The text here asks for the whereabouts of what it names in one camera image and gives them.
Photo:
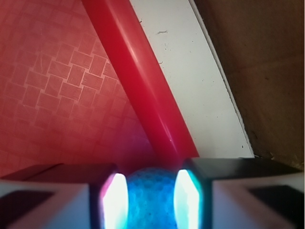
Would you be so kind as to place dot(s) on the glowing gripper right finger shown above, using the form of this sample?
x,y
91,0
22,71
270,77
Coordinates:
x,y
239,193

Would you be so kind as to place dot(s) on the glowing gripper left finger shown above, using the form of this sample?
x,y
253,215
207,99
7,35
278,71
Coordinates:
x,y
63,196

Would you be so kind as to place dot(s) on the blue dimpled ball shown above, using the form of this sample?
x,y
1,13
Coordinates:
x,y
151,199

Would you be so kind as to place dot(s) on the red plastic tray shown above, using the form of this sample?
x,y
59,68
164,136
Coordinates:
x,y
79,83

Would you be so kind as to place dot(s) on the brown cardboard panel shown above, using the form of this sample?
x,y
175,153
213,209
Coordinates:
x,y
261,46

